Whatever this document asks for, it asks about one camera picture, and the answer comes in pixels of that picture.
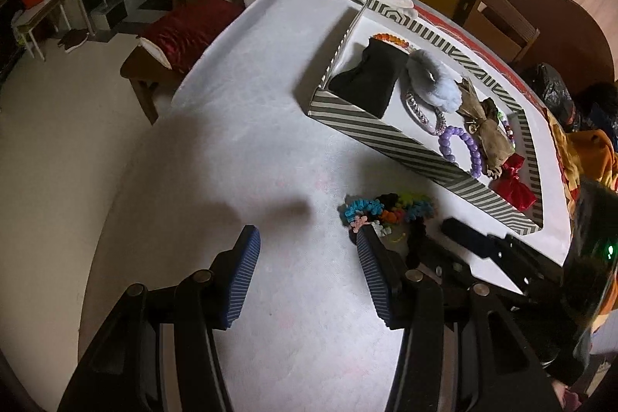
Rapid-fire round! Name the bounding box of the red shiny hair bow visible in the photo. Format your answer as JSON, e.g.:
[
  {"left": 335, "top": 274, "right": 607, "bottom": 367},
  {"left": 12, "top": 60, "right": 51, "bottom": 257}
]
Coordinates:
[{"left": 492, "top": 153, "right": 538, "bottom": 211}]

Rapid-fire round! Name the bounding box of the bunch of colourful coil hair ties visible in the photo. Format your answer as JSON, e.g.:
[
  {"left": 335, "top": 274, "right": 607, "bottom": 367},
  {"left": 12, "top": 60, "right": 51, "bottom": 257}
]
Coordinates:
[{"left": 337, "top": 191, "right": 436, "bottom": 245}]

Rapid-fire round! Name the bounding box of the small white side table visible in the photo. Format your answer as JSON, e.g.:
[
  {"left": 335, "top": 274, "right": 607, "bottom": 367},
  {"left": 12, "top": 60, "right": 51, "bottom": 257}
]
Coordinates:
[{"left": 10, "top": 0, "right": 71, "bottom": 62}]

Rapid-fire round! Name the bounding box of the beige fabric hair bow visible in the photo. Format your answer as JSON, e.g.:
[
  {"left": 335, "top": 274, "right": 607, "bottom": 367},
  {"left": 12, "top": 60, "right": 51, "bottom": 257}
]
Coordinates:
[{"left": 456, "top": 78, "right": 516, "bottom": 180}]

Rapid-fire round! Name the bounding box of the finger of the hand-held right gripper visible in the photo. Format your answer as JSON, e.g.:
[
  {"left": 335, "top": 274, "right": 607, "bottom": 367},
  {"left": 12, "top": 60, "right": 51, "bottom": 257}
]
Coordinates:
[
  {"left": 418, "top": 242, "right": 527, "bottom": 312},
  {"left": 441, "top": 217, "right": 567, "bottom": 294}
]

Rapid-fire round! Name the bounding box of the light blue fluffy scrunchie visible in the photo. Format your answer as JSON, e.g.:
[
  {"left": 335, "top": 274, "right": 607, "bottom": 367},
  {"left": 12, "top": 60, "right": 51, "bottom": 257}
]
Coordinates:
[{"left": 405, "top": 49, "right": 465, "bottom": 112}]

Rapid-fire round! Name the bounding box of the black cloth headband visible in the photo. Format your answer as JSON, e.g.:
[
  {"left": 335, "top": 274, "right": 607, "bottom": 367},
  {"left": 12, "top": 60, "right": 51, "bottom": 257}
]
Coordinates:
[{"left": 330, "top": 37, "right": 411, "bottom": 119}]

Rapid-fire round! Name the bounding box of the wooden chair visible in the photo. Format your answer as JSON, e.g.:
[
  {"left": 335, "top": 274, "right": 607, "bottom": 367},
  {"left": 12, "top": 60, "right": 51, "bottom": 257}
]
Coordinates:
[{"left": 460, "top": 0, "right": 542, "bottom": 66}]

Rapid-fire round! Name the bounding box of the silver rhinestone bracelet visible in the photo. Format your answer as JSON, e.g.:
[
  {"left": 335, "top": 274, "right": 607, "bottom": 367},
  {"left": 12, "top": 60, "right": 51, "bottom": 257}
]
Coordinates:
[{"left": 405, "top": 90, "right": 448, "bottom": 136}]

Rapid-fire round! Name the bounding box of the orange patterned blanket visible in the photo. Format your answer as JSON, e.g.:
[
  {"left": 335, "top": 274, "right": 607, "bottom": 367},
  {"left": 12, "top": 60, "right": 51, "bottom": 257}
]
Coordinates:
[{"left": 545, "top": 107, "right": 618, "bottom": 212}]

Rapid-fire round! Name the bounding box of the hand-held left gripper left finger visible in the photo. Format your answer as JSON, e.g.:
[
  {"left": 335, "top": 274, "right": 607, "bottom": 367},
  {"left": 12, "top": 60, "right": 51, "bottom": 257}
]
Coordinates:
[{"left": 58, "top": 225, "right": 262, "bottom": 412}]

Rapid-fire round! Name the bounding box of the red cushion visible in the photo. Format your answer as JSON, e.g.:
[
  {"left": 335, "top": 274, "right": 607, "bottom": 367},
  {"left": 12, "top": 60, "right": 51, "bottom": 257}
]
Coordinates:
[{"left": 141, "top": 0, "right": 245, "bottom": 73}]

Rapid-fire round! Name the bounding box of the wooden stool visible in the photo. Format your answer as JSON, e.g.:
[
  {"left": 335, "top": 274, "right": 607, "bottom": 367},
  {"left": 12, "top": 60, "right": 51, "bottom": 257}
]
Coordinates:
[{"left": 120, "top": 39, "right": 185, "bottom": 126}]

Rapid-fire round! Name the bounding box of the orange bead bracelet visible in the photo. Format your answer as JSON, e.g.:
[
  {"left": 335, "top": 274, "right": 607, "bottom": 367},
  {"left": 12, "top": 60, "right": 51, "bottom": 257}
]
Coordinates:
[{"left": 373, "top": 32, "right": 412, "bottom": 52}]

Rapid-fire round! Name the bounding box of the purple bead bracelet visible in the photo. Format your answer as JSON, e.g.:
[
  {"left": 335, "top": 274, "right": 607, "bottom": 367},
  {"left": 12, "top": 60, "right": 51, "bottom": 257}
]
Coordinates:
[{"left": 438, "top": 125, "right": 484, "bottom": 179}]

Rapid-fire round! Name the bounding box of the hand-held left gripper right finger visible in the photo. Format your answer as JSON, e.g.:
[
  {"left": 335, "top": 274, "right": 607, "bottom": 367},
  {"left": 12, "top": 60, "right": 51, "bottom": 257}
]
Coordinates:
[{"left": 356, "top": 226, "right": 563, "bottom": 412}]

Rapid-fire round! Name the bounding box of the multicolour bead bracelet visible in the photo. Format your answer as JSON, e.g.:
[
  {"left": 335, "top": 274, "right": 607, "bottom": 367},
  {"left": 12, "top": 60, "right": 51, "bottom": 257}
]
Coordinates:
[{"left": 496, "top": 112, "right": 518, "bottom": 148}]

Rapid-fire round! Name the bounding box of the striped cardboard box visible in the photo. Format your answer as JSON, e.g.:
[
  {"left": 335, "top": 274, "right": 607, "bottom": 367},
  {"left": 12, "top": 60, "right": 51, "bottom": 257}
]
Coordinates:
[{"left": 308, "top": 0, "right": 545, "bottom": 236}]

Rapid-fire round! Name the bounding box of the round brown table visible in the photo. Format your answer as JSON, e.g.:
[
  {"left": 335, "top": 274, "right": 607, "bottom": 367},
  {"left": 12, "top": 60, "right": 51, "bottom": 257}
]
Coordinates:
[{"left": 503, "top": 0, "right": 615, "bottom": 85}]

